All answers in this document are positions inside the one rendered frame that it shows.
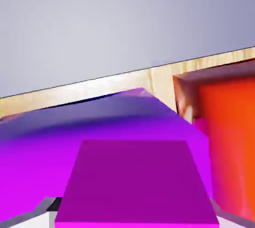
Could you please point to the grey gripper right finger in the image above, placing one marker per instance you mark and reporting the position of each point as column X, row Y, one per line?
column 231, row 220

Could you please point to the small magenta cube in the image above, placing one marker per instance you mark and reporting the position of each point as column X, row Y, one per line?
column 135, row 180

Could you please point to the large orange box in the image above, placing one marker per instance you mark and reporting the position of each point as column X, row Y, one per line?
column 229, row 136

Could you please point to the large magenta box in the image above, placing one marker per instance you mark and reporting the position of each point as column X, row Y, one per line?
column 59, row 136

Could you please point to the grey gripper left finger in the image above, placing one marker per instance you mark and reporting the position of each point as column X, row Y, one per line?
column 39, row 217

